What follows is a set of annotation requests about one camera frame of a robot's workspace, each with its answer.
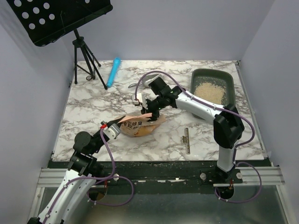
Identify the orange cat litter bag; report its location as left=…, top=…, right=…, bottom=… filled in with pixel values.
left=118, top=113, right=166, bottom=137

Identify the silver metal litter scoop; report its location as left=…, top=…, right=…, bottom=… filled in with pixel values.
left=128, top=73, right=161, bottom=88

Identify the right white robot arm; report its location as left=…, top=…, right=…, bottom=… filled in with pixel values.
left=133, top=77, right=244, bottom=183

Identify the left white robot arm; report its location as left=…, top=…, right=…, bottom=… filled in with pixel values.
left=28, top=117, right=124, bottom=224

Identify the beige litter pile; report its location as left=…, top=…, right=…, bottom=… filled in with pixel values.
left=194, top=83, right=225, bottom=104

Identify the dark green litter tray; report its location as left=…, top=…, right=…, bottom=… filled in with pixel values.
left=190, top=69, right=235, bottom=106

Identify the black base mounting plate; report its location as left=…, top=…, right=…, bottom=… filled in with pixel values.
left=46, top=160, right=243, bottom=194

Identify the black perforated music stand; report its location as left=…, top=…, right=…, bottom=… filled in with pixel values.
left=8, top=0, right=113, bottom=81

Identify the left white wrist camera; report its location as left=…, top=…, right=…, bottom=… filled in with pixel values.
left=100, top=121, right=121, bottom=141

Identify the blue cylindrical handle tool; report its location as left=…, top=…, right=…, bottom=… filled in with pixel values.
left=107, top=57, right=121, bottom=88

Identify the aluminium extrusion rail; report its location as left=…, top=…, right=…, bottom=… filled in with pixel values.
left=208, top=167, right=285, bottom=187

